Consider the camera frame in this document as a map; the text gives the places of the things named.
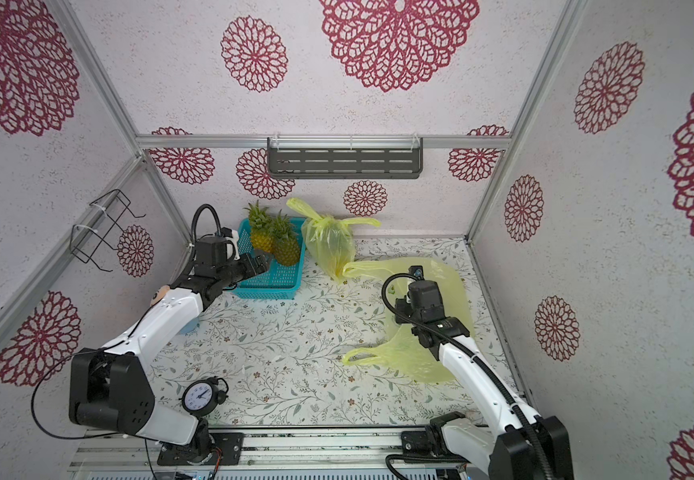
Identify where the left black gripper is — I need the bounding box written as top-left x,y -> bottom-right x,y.
218,246 -> 272,289

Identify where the yellow plastic bag bottom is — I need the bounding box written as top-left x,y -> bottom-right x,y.
340,257 -> 477,385

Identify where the yellow plastic bag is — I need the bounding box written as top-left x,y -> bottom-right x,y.
340,257 -> 477,385
286,198 -> 381,282

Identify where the pineapple back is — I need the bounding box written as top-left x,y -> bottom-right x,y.
246,201 -> 275,254

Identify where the pineapple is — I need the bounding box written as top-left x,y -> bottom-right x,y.
270,212 -> 301,267
246,201 -> 275,254

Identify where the yellow plastic bag top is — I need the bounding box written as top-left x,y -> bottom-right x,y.
286,198 -> 381,282

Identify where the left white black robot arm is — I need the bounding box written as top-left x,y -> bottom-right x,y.
69,236 -> 271,446

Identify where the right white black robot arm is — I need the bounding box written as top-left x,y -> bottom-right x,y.
381,273 -> 574,479

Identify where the plush doll toy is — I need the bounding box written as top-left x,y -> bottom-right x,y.
150,285 -> 199,335

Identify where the teal plastic basket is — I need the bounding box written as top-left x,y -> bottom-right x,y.
232,217 -> 306,300

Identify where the black alarm clock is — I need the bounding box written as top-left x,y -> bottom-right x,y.
181,376 -> 229,417

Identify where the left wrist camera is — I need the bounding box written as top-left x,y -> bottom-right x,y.
220,227 -> 240,260

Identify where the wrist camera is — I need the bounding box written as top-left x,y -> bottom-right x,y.
220,227 -> 240,260
408,265 -> 425,281

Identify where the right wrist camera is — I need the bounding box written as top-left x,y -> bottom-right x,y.
408,265 -> 425,281

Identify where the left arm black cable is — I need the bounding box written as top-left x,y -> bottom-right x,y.
30,203 -> 225,441

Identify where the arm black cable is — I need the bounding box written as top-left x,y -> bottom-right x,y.
380,272 -> 558,480
30,203 -> 225,441

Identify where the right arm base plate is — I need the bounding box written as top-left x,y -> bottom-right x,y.
400,428 -> 462,462

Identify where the grey wall shelf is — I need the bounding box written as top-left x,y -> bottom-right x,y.
267,137 -> 424,180

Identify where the black wire wall rack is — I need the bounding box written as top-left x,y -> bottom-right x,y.
68,188 -> 146,273

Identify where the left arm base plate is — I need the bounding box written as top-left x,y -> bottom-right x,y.
156,432 -> 245,467

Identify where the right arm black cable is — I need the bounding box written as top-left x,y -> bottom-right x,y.
380,272 -> 558,480

